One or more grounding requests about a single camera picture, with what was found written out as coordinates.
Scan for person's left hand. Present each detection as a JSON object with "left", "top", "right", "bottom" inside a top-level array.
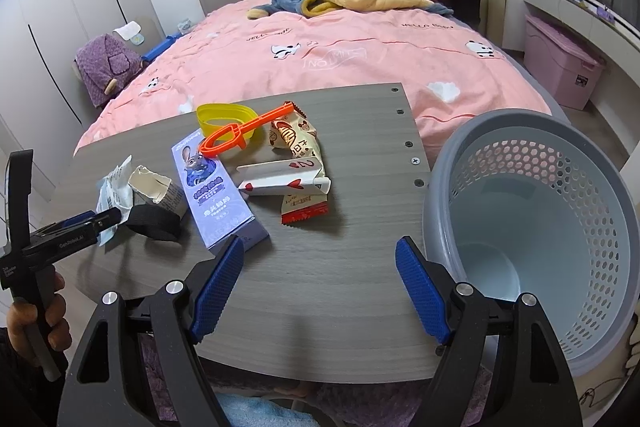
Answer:
[{"left": 5, "top": 272, "right": 73, "bottom": 373}]

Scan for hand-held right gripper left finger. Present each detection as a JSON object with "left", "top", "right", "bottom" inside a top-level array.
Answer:
[{"left": 59, "top": 234, "right": 246, "bottom": 427}]

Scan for purple toothpaste box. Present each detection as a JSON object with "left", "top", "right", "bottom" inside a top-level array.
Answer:
[{"left": 171, "top": 130, "right": 271, "bottom": 257}]

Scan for white window ledge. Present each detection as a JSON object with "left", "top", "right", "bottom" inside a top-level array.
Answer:
[{"left": 522, "top": 0, "right": 640, "bottom": 72}]

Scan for orange plastic scoop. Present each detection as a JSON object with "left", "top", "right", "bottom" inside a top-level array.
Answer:
[{"left": 199, "top": 103, "right": 295, "bottom": 158}]

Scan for black strap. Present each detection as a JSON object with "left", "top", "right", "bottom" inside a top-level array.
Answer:
[{"left": 120, "top": 206, "right": 183, "bottom": 243}]

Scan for black cable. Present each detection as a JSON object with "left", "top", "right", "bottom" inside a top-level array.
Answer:
[{"left": 575, "top": 342, "right": 636, "bottom": 408}]

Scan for white blue wrapper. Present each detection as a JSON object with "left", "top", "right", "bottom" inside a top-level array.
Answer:
[{"left": 95, "top": 155, "right": 136, "bottom": 253}]

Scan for light blue cloth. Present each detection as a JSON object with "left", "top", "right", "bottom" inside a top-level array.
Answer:
[{"left": 215, "top": 394, "right": 311, "bottom": 427}]

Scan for torn white carton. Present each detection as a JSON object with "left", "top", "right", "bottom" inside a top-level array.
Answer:
[{"left": 127, "top": 164, "right": 188, "bottom": 220}]

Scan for black chair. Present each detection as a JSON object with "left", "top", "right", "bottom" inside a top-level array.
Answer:
[{"left": 440, "top": 0, "right": 488, "bottom": 38}]

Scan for person's purple fleece clothing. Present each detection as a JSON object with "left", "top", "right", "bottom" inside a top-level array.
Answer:
[{"left": 135, "top": 332, "right": 501, "bottom": 427}]

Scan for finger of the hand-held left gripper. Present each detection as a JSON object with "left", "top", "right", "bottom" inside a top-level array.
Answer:
[
  {"left": 82, "top": 206, "right": 125, "bottom": 241},
  {"left": 29, "top": 209, "right": 98, "bottom": 238}
]

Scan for purple fleece jacket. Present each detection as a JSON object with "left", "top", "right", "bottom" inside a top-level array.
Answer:
[{"left": 75, "top": 33, "right": 146, "bottom": 108}]

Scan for white folded towel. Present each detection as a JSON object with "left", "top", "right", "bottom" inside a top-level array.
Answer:
[{"left": 111, "top": 21, "right": 143, "bottom": 42}]

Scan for pink storage box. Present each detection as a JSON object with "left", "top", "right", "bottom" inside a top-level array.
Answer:
[{"left": 522, "top": 13, "right": 607, "bottom": 112}]

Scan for white card box red hearts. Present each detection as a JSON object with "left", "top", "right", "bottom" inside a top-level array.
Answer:
[{"left": 236, "top": 158, "right": 332, "bottom": 198}]

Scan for yellow plastic ring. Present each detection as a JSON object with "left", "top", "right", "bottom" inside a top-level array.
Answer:
[{"left": 196, "top": 103, "right": 266, "bottom": 142}]

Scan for bed with pink cover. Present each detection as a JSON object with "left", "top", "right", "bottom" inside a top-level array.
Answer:
[{"left": 74, "top": 0, "right": 553, "bottom": 158}]

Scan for grey plastic basket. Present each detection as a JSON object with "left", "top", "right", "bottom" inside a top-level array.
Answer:
[{"left": 422, "top": 109, "right": 640, "bottom": 378}]

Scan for beige snack wrapper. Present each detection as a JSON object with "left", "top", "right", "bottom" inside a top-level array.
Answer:
[{"left": 269, "top": 102, "right": 331, "bottom": 226}]

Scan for grey bed base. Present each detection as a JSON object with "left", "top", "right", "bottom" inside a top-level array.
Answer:
[{"left": 450, "top": 14, "right": 571, "bottom": 122}]

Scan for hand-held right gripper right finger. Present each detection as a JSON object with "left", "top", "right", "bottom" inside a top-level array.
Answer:
[{"left": 394, "top": 236, "right": 583, "bottom": 427}]

